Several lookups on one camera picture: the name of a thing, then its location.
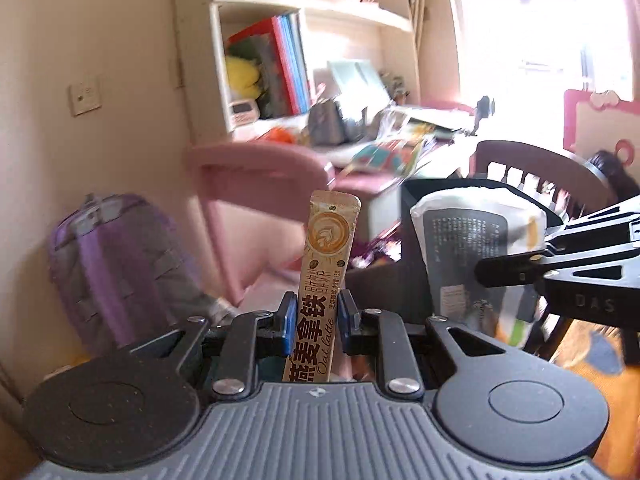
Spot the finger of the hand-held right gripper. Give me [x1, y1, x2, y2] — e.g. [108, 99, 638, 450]
[474, 247, 640, 292]
[542, 199, 640, 257]

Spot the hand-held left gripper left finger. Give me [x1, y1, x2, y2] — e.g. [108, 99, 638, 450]
[130, 291, 298, 402]

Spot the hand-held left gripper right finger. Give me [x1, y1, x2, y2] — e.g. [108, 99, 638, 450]
[338, 291, 521, 402]

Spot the white packet with grey label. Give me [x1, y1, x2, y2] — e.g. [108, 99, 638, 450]
[410, 185, 549, 349]

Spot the gold coffee sachet stick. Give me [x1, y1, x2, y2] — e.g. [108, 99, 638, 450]
[282, 190, 362, 383]

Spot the black trash bin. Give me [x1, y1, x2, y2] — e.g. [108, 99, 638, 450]
[345, 175, 568, 341]

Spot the brown wooden chair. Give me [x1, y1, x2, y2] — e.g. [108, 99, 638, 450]
[474, 140, 618, 363]

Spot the pink board with bow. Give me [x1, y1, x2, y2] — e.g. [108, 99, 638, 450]
[562, 88, 640, 162]

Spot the pink desk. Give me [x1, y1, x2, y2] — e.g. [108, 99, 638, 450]
[240, 102, 482, 243]

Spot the black phone stand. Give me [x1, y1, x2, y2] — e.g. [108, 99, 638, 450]
[469, 95, 497, 137]

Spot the colourful magazine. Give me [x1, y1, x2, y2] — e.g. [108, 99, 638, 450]
[345, 136, 428, 180]

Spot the purple and grey backpack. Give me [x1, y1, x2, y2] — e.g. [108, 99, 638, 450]
[48, 192, 236, 356]

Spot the grey pencil case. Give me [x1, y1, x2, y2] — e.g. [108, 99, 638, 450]
[306, 100, 369, 147]

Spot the small pink clock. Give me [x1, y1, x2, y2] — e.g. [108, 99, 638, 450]
[227, 98, 260, 127]

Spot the pale green folder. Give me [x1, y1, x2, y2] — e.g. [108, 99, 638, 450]
[326, 59, 392, 107]

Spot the yellow plush toy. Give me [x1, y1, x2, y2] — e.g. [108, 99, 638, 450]
[224, 54, 264, 102]

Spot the beige curtain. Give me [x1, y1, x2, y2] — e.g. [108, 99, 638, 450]
[407, 0, 463, 107]

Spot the row of upright books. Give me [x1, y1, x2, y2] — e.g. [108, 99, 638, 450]
[227, 12, 313, 117]

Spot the white bookshelf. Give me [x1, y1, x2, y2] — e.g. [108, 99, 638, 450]
[172, 0, 422, 147]

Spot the white wall socket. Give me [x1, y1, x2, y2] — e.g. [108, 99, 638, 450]
[68, 76, 103, 117]

